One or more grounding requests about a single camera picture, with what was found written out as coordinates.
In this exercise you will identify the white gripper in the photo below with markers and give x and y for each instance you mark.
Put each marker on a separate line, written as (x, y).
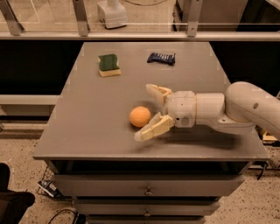
(181, 108)

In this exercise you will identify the orange fruit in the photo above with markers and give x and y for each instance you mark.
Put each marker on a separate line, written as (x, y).
(139, 116)

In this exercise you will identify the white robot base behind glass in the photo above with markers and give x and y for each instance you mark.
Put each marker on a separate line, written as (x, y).
(112, 13)

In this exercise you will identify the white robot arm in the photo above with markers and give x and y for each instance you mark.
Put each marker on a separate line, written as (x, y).
(237, 111)

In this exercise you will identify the blue rxbar wrapper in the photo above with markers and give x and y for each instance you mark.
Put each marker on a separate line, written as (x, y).
(168, 59)

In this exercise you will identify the green yellow sponge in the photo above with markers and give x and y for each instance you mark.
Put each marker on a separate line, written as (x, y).
(108, 65)

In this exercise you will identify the grey top drawer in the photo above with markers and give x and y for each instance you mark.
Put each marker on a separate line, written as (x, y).
(147, 185)

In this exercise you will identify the grey drawer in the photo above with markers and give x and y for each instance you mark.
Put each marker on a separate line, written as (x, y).
(146, 207)
(147, 185)
(145, 220)

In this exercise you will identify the grey middle drawer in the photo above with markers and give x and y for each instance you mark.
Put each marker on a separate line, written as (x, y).
(146, 207)

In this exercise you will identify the grey bottom drawer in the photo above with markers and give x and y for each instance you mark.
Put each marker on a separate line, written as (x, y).
(145, 220)

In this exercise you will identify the small device on floor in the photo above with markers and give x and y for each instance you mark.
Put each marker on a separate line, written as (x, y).
(48, 187)

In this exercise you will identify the metal railing with glass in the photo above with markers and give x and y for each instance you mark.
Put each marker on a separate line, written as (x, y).
(178, 20)

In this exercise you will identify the black object on floor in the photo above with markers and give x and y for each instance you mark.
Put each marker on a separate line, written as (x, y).
(13, 205)

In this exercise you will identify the wooden yellow frame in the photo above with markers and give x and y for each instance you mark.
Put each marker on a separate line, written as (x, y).
(267, 137)

